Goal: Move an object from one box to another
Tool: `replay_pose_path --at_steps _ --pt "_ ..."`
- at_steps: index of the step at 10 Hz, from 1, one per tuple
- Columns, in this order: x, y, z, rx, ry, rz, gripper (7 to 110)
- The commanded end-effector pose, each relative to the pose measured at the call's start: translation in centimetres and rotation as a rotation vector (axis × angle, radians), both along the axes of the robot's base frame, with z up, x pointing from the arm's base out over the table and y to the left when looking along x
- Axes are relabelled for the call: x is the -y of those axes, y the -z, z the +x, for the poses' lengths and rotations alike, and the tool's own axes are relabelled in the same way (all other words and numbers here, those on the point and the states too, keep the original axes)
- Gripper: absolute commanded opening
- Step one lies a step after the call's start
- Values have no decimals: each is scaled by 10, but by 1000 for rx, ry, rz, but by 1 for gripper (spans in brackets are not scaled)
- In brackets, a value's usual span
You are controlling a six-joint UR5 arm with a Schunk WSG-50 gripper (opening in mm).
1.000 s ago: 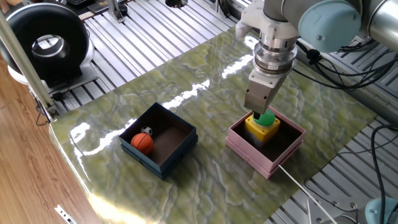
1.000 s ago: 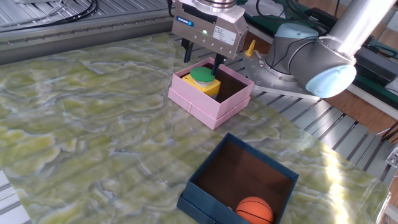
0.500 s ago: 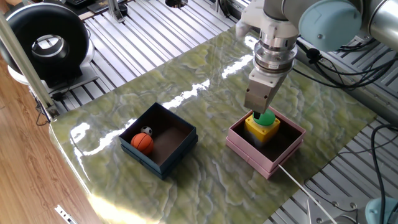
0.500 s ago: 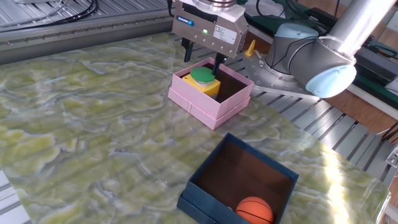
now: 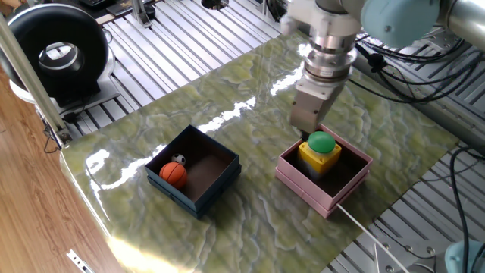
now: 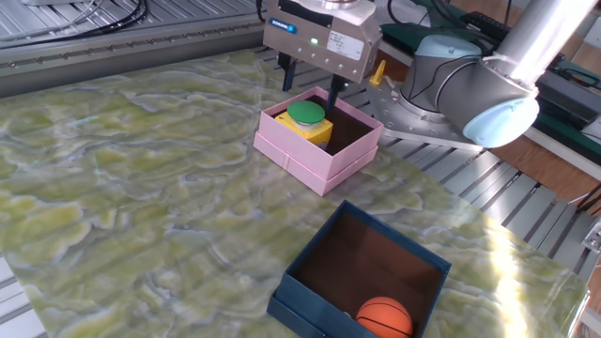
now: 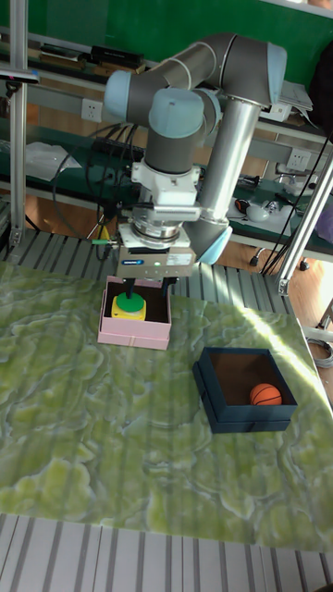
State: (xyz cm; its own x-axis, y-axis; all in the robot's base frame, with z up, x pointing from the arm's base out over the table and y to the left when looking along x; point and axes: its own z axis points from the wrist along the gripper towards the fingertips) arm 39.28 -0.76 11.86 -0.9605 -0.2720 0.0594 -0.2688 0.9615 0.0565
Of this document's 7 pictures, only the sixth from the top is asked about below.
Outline dark blue cardboard box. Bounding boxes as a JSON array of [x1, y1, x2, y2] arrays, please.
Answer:
[[265, 200, 453, 338]]

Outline pink cardboard box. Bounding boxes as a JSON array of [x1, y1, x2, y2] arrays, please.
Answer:
[[253, 85, 386, 198]]

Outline grey aluminium rail beam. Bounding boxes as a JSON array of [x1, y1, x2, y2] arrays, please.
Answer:
[[0, 18, 267, 100]]

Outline silver Schunk gripper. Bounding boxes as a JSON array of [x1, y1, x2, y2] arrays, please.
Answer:
[[261, 0, 384, 115]]

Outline grey cable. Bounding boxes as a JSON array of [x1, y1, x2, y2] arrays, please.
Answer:
[[0, 0, 104, 42]]

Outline small yellow plastic piece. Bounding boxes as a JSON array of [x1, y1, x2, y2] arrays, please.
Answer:
[[368, 59, 388, 86]]

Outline thin black cable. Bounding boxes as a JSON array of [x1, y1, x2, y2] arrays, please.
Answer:
[[392, 0, 480, 102]]

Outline orange toy basketball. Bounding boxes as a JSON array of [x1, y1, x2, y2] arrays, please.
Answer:
[[355, 295, 414, 338]]

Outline green marble pattern mat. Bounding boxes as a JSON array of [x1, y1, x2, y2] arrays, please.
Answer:
[[0, 46, 591, 338]]

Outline black keyboard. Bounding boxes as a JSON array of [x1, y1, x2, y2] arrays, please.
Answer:
[[459, 9, 567, 67]]

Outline silver corner bracket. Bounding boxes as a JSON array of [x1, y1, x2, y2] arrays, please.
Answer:
[[581, 220, 601, 254]]

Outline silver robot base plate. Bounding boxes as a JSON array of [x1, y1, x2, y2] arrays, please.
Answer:
[[365, 77, 487, 151]]

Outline yellow push button green cap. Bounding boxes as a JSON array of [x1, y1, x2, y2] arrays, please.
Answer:
[[274, 100, 334, 151]]

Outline white zip tie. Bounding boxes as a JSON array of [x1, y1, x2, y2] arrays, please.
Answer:
[[482, 52, 520, 69]]

